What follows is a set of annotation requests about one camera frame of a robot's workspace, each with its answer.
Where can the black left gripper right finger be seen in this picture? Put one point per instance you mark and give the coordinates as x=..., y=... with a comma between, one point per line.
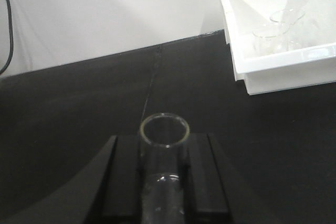
x=204, y=195

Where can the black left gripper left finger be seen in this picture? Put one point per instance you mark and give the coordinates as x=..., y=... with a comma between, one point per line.
x=118, y=197

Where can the clear glass test tube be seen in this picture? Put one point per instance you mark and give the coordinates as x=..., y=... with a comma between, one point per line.
x=163, y=138

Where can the left white storage bin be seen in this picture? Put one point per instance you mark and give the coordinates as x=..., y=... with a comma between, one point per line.
x=269, y=73

